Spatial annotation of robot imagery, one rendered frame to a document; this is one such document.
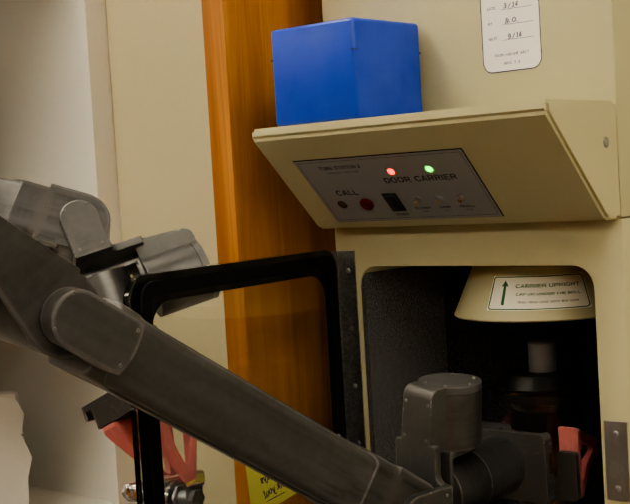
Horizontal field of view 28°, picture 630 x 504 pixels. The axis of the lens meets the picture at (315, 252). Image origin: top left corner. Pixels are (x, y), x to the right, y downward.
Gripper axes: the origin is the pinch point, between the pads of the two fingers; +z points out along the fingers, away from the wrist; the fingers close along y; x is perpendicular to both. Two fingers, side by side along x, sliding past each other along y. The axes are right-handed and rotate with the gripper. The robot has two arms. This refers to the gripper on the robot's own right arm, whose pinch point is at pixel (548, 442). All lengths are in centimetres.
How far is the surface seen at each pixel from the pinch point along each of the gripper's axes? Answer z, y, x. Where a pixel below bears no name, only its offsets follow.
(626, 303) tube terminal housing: -10.1, -14.8, -15.7
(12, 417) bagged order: 16, 114, 9
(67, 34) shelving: 33, 111, -55
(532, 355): -1.1, 0.4, -9.0
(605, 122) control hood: -11.7, -14.9, -31.2
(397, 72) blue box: -14.1, 4.6, -37.5
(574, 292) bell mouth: -5.1, -7.0, -15.9
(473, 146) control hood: -19.0, -6.5, -30.2
